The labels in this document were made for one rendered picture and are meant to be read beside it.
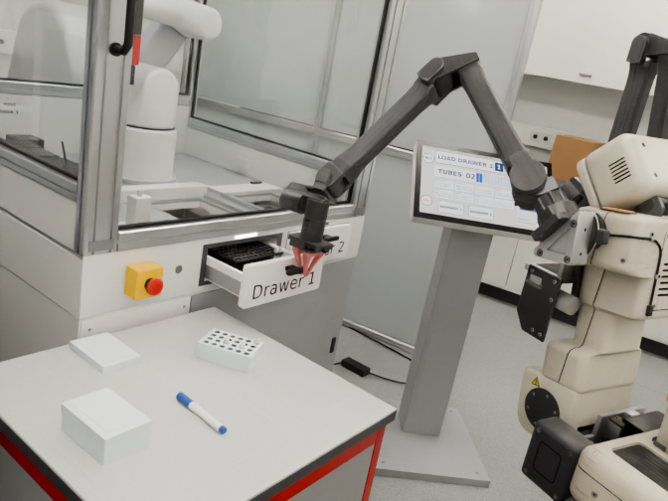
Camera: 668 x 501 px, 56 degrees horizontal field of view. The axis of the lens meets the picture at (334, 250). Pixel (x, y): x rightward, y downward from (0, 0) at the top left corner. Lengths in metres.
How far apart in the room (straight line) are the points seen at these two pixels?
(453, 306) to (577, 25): 2.72
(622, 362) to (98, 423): 1.15
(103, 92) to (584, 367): 1.18
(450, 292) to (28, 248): 1.48
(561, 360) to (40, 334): 1.22
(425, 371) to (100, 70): 1.71
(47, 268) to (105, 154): 0.33
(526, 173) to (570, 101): 3.63
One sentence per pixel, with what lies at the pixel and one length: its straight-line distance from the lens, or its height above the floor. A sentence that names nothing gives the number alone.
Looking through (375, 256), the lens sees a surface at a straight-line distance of 3.37.
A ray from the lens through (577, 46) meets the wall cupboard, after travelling 4.67.
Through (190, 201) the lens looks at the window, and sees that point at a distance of 1.54.
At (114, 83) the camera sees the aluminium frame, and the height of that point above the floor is 1.30.
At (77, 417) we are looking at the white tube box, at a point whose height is 0.81.
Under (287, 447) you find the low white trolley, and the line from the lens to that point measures 1.17.
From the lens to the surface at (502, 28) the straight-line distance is 3.10.
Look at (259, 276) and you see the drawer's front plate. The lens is 1.52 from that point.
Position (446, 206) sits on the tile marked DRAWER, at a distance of 2.21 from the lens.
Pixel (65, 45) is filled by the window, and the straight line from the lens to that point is 1.44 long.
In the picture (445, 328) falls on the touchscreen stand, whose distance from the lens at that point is 2.46.
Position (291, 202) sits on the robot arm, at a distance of 1.56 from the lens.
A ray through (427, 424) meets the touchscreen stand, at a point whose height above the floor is 0.09.
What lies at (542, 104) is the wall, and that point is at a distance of 5.05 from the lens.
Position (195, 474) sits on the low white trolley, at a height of 0.76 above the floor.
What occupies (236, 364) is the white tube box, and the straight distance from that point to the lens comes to 1.37.
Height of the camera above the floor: 1.43
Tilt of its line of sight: 17 degrees down
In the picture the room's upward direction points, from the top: 11 degrees clockwise
